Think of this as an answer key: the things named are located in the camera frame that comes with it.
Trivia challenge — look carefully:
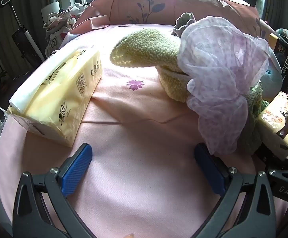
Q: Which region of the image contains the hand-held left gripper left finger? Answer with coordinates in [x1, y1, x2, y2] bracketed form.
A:
[12, 143, 95, 238]

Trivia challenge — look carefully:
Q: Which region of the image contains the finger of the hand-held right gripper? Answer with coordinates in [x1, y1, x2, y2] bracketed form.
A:
[256, 144, 288, 171]

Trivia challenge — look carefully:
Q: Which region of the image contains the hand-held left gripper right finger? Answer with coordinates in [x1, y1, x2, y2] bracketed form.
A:
[194, 142, 277, 238]

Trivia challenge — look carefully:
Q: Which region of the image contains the tree print tissue packet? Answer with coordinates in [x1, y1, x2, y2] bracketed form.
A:
[257, 91, 288, 160]

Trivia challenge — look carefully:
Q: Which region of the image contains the light blue plush toy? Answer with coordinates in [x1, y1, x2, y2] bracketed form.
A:
[258, 47, 284, 97]

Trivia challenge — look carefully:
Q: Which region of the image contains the purple mesh bath sponge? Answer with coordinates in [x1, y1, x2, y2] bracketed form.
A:
[177, 15, 271, 155]

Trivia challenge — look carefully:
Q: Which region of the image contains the yellow fuzzy cloth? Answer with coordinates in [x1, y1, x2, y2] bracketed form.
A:
[110, 28, 199, 103]

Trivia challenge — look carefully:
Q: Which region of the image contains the purple grey fuzzy towel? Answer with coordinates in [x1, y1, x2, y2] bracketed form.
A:
[172, 12, 196, 36]

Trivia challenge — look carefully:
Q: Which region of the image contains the large yellow tissue pack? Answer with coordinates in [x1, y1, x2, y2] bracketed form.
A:
[9, 48, 103, 147]

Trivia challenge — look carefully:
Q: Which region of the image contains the black stick vacuum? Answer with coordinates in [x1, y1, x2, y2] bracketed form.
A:
[1, 0, 45, 67]

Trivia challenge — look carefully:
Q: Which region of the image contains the grey curtain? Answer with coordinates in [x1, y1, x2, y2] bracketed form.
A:
[258, 0, 287, 28]

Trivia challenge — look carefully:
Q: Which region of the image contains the pile of clothes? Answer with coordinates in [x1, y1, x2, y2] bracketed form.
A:
[43, 3, 90, 57]

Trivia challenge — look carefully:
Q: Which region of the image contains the white cylinder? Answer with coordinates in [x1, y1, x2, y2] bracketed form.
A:
[41, 1, 60, 23]

